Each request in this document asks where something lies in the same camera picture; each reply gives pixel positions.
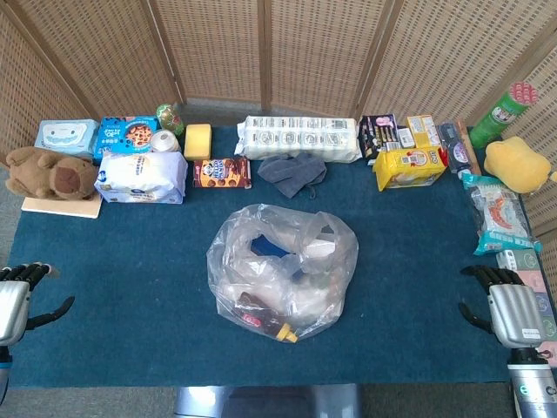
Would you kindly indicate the brown capybara plush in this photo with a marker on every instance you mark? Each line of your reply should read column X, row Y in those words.
column 48, row 174

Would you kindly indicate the teal snack packet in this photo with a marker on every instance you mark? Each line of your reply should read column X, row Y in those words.
column 500, row 215

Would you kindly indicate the clear plastic bag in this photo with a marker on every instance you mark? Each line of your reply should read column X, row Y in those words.
column 278, row 287

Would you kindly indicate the green chips can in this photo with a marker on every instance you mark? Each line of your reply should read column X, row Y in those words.
column 500, row 115

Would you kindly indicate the woven folding screen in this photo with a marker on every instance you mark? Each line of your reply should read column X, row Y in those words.
column 313, row 48

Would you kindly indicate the dark blue box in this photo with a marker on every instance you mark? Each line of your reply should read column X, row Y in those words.
column 266, row 247

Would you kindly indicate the dark purple snack pack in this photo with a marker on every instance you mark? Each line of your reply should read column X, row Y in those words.
column 376, row 132

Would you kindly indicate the small yellow box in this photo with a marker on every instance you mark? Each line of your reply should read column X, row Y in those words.
column 423, row 130

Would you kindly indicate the small white box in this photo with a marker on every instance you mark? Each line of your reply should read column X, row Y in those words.
column 406, row 138

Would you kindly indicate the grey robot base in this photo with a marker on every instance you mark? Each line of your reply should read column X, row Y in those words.
column 270, row 400

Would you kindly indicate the white blue tissue pack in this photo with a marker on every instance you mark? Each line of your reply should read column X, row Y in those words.
column 141, row 176

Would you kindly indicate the dark toothpaste pack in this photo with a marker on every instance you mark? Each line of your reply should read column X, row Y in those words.
column 456, row 150

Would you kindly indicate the blue cookie box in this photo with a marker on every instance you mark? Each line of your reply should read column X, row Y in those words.
column 124, row 135

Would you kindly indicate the light wooden board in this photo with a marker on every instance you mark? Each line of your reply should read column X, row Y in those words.
column 65, row 208

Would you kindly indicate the brown sauce bottle yellow cap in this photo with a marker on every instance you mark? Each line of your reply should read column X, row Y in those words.
column 265, row 321

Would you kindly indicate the yellow plush toy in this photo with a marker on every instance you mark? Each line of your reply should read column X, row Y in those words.
column 518, row 165

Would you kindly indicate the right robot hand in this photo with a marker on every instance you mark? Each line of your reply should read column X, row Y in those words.
column 518, row 313

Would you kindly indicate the brown panda biscuit box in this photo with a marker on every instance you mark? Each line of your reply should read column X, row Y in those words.
column 222, row 173

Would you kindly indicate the pastel tissue multipack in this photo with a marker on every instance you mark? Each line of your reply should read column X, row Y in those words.
column 539, row 278

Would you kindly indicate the white toilet paper pack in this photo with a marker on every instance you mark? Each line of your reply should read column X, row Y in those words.
column 300, row 137

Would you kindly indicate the light blue wipes pack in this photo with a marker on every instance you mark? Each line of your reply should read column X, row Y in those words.
column 65, row 137

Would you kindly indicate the yellow cracker pack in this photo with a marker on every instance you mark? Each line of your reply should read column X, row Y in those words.
column 409, row 167

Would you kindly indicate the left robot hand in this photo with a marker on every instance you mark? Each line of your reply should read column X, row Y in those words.
column 13, row 300

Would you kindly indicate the white tape roll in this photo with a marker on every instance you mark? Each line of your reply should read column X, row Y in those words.
column 164, row 141

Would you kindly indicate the yellow sponge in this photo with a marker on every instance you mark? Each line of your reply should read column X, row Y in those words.
column 198, row 141

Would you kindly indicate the grey cloth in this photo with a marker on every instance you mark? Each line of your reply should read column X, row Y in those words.
column 291, row 174

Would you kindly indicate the blue carpet mat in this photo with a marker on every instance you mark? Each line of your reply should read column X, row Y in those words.
column 143, row 270

